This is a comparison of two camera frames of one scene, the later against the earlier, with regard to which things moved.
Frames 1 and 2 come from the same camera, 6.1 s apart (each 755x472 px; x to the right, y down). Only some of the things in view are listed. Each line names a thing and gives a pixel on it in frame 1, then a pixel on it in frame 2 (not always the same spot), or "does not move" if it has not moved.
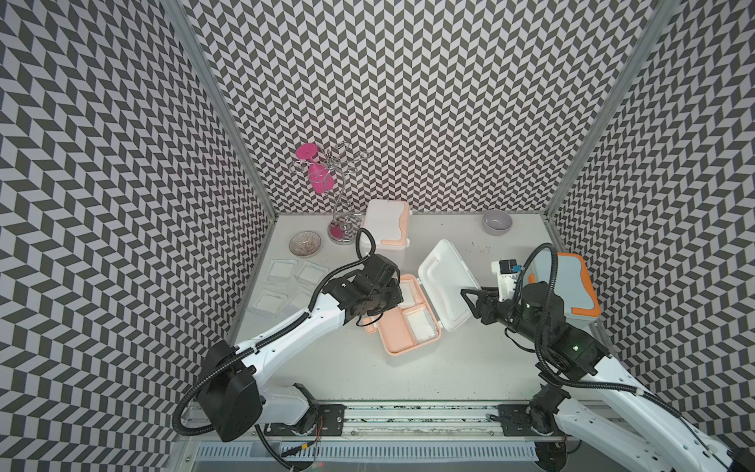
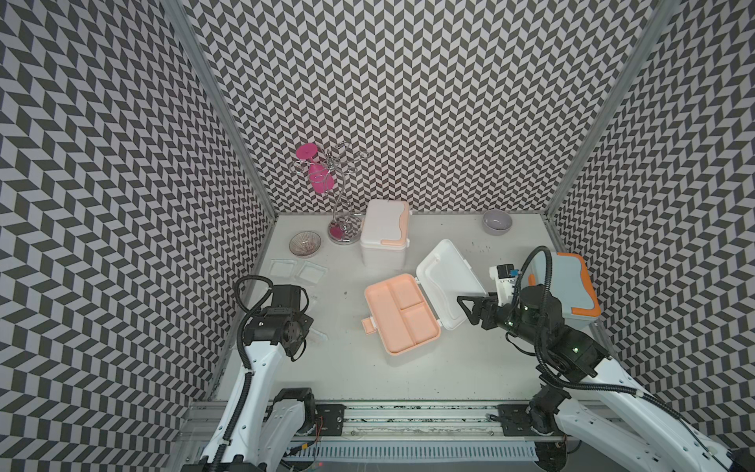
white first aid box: x=431 y=303 does not move
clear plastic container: x=421 y=324 → x=317 y=337
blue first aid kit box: x=581 y=303 does not move
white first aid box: x=388 y=222 does not move
